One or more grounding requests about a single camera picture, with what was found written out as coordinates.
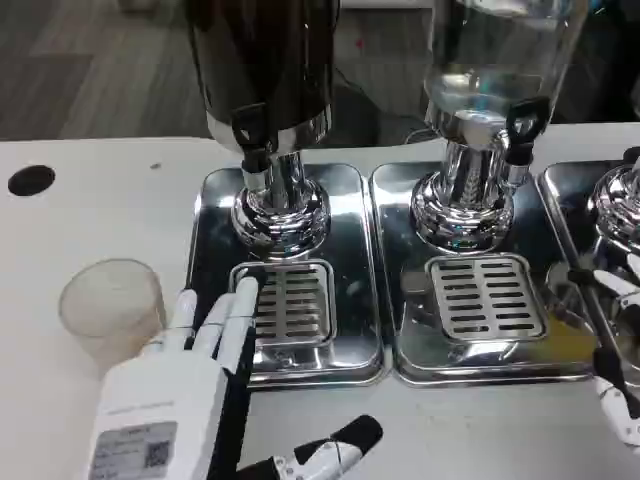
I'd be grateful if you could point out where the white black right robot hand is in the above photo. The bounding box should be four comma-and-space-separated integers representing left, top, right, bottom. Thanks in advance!
568, 267, 640, 447

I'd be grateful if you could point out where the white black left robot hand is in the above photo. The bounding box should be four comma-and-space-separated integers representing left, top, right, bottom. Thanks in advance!
87, 269, 385, 480

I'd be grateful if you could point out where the clear ribbed glass cup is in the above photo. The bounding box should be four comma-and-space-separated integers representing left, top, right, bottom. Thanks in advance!
58, 257, 167, 362

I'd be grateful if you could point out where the steel drip grid, dark dispenser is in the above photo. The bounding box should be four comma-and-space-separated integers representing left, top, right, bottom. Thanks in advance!
228, 259, 336, 349

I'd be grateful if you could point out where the steel drip grid, clear dispenser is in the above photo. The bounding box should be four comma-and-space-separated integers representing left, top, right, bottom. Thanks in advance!
424, 254, 549, 344

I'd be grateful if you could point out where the steel tray under dark dispenser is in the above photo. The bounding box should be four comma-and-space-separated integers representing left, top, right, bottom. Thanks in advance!
187, 163, 385, 389

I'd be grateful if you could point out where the chrome drink dispenser base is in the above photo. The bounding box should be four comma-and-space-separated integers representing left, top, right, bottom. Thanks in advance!
587, 147, 640, 281

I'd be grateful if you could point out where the steel tray under chrome base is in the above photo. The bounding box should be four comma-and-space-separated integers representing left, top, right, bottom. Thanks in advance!
537, 159, 640, 371

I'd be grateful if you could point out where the black round counter hole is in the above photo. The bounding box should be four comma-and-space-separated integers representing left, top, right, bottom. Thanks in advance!
7, 164, 57, 197

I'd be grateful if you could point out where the black tap of dark dispenser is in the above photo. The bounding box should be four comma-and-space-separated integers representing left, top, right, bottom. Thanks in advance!
230, 103, 281, 194

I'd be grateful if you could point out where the steel tray under clear dispenser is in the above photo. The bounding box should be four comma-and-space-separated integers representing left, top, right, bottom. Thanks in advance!
369, 161, 609, 386

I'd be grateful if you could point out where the black tap of clear dispenser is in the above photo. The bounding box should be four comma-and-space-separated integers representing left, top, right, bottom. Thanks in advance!
502, 98, 551, 187

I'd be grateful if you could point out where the dark coffee drink dispenser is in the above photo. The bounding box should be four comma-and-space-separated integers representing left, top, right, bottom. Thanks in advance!
184, 0, 335, 259

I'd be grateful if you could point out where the clear water drink dispenser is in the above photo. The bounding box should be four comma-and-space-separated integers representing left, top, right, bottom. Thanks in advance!
410, 0, 591, 254

